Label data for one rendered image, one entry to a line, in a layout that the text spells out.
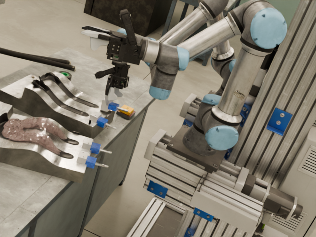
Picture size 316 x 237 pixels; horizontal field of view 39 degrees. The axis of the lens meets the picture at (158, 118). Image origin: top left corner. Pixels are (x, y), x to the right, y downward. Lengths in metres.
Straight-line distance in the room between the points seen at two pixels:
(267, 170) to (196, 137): 0.39
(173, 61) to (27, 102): 0.91
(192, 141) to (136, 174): 1.59
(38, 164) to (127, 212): 1.28
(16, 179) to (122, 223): 1.24
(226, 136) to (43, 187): 0.73
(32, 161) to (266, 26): 1.02
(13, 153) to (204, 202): 0.77
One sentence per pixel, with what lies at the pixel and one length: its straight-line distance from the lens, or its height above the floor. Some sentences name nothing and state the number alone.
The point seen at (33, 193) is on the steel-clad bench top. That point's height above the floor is 0.80.
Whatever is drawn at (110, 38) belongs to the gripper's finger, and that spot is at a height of 1.46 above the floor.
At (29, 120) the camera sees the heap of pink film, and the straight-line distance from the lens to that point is 1.96.
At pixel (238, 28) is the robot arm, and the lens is 1.60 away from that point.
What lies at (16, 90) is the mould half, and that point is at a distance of 2.26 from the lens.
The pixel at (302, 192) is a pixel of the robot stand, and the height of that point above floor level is 1.00.
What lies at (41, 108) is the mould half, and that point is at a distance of 2.14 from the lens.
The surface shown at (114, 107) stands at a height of 0.94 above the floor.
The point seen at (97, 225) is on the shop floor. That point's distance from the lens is 2.85.
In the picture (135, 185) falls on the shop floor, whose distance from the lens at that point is 3.23.
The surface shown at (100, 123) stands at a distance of 2.07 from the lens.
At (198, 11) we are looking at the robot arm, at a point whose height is 1.49.
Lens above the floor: 1.95
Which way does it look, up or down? 28 degrees down
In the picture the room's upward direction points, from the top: 19 degrees clockwise
